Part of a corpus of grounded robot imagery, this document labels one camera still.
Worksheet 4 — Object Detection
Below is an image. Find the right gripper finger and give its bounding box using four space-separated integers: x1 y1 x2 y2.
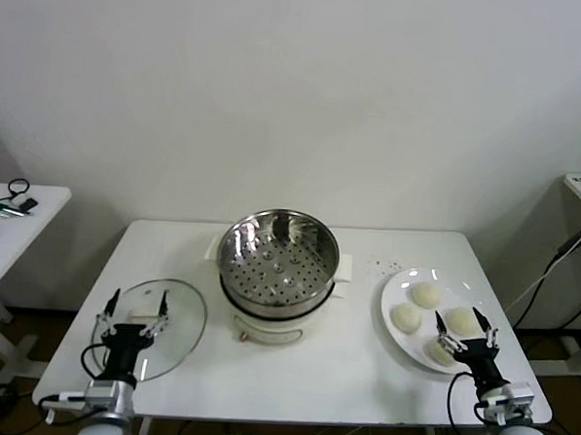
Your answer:
431 309 468 355
469 307 503 350

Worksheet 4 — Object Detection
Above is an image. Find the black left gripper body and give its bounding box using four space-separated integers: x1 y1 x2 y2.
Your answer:
97 321 146 381

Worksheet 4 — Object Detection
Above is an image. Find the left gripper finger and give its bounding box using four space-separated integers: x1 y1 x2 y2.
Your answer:
93 286 123 341
137 288 171 342

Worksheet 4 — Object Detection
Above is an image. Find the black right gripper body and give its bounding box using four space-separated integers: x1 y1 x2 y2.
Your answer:
450 338 512 393

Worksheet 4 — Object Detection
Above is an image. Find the white steamed baozi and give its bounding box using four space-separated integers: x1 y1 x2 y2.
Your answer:
444 306 485 338
409 280 444 310
423 335 460 374
389 301 424 336

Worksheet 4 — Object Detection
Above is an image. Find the round glass pot lid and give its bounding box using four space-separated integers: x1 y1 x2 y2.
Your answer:
89 273 210 385

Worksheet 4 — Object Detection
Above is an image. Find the perforated steel steamer basket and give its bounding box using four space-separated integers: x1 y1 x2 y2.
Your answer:
201 203 358 325

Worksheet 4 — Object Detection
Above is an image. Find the white round plate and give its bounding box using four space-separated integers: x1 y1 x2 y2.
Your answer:
376 265 503 377

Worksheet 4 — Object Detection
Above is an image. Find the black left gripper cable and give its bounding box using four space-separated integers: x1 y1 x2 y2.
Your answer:
80 342 114 380

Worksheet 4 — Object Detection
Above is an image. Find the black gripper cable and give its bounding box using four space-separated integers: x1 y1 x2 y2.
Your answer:
80 342 114 380
443 371 488 435

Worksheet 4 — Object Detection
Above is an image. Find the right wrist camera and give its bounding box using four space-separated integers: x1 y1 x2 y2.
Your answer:
474 379 536 426

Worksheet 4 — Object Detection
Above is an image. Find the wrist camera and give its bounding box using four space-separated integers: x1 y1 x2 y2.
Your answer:
84 380 117 407
474 379 536 426

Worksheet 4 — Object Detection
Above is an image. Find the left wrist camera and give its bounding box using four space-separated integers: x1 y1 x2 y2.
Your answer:
84 380 117 407

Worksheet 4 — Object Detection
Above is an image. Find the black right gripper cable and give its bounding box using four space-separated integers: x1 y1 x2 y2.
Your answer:
443 371 488 435

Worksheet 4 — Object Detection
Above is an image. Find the white cable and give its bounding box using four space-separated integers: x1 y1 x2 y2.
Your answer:
504 221 581 314

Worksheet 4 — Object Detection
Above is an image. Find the black power cable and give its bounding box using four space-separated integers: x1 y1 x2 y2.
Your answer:
511 219 581 336

